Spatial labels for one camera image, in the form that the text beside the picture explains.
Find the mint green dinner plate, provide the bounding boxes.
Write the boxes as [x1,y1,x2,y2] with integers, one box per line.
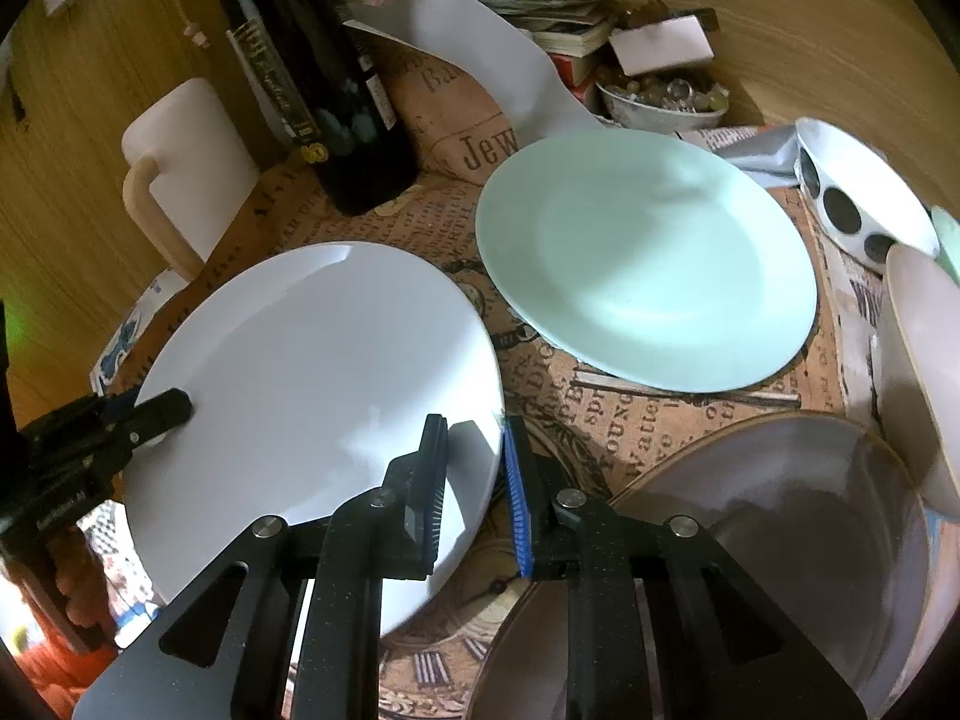
[475,128,818,394]

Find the small bowl of trinkets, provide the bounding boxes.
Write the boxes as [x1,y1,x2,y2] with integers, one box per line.
[597,78,731,133]

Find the beige ceramic bowl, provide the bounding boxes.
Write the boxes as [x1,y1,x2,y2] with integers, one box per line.
[872,244,958,520]

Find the white small box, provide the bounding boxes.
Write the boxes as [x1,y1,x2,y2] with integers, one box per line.
[608,15,715,76]

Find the white dinner plate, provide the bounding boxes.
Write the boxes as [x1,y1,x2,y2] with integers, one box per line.
[124,242,505,631]

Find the dark wine bottle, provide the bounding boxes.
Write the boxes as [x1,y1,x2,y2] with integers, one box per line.
[223,0,420,216]

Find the white bowl black dots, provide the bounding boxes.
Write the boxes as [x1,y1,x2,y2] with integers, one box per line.
[794,117,939,275]

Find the white plastic jug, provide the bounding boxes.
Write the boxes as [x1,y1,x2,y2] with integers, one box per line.
[121,78,259,281]

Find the mint green bowl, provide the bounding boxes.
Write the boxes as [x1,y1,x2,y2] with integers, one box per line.
[931,206,960,283]

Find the vintage newspaper print mat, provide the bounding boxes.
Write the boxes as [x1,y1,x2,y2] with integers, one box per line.
[110,161,882,718]

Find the white folded paper sheet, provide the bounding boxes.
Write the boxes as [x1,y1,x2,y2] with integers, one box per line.
[348,0,601,145]

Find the stack of magazines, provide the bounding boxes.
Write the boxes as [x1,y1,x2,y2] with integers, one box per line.
[359,0,625,62]

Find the left hand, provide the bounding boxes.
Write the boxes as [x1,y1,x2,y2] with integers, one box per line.
[49,527,114,632]

